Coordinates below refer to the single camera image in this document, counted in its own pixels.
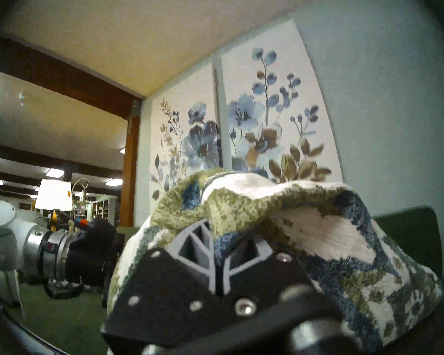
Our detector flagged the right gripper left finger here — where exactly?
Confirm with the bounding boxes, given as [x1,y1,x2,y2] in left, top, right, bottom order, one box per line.
[102,219,222,353]

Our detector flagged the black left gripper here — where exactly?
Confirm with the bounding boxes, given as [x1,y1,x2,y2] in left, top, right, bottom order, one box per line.
[65,217,125,288]

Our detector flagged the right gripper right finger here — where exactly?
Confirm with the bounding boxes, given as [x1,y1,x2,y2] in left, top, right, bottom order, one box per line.
[218,236,337,321]

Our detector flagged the patterned green white cushion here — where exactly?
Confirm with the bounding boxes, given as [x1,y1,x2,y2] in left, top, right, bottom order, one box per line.
[104,169,444,353]

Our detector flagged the wide green sofa back cushion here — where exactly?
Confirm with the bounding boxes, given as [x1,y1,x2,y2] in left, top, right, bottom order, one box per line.
[372,206,443,277]

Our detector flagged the white bookshelf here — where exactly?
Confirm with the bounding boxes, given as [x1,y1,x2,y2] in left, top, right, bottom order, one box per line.
[91,195,119,225]

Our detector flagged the table lamp white shade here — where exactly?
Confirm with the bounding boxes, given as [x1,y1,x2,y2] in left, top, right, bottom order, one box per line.
[34,179,73,233]

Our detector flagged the floral painting dark brown flower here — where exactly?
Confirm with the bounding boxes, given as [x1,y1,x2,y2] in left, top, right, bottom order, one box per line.
[148,62,222,210]

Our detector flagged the green sofa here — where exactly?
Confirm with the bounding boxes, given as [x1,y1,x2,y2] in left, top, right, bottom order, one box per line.
[0,206,444,355]

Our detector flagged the dark wooden ceiling beam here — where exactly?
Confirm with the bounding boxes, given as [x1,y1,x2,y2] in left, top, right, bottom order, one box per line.
[0,36,143,120]

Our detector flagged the floral painting brown leaves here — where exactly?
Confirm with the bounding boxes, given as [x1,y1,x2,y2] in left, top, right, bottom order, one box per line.
[220,20,344,185]

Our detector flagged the brown wooden door post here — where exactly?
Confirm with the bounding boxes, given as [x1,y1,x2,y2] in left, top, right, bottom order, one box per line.
[119,99,143,227]

